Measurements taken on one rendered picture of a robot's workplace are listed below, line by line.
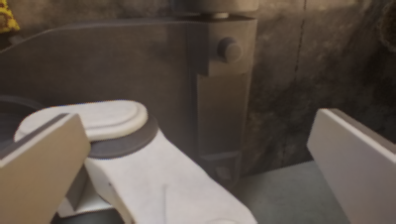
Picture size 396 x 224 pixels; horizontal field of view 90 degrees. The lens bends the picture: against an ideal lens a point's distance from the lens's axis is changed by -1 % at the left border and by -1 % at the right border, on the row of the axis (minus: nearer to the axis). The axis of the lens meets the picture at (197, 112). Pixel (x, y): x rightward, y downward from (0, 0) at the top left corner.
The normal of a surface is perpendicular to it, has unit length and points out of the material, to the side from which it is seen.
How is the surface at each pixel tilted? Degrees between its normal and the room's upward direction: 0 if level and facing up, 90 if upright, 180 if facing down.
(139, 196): 90
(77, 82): 0
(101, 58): 0
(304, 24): 0
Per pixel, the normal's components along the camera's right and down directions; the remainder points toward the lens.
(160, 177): -0.02, -0.87
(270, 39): 0.19, 0.49
